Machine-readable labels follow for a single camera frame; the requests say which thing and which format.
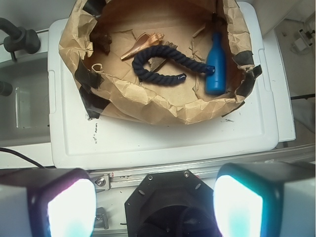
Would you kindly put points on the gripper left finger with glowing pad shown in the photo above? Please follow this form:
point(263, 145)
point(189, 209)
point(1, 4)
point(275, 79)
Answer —
point(46, 202)

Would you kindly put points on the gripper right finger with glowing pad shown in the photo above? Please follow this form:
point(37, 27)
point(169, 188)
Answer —
point(276, 199)

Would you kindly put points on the dark brown rock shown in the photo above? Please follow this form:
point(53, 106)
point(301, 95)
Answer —
point(101, 41)

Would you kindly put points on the white plastic container lid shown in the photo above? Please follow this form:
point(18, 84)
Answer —
point(106, 142)

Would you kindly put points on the clear plastic bin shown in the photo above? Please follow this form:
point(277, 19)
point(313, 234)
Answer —
point(24, 114)

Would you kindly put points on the blue plastic bottle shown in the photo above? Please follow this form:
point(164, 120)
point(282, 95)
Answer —
point(215, 84)

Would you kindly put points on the white connector parts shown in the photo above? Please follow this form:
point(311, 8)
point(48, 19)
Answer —
point(304, 40)

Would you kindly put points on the brown paper bag bin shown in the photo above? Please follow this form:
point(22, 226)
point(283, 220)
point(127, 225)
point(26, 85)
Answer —
point(163, 84)

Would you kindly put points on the grey clamp fixture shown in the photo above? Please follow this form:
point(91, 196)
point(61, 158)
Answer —
point(19, 39)

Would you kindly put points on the tan conch seashell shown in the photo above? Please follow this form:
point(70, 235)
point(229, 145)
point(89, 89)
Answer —
point(144, 41)

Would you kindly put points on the aluminium extrusion rail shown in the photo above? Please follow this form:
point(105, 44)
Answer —
point(106, 179)

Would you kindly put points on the black octagonal mount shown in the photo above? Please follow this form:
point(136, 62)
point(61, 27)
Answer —
point(171, 204)

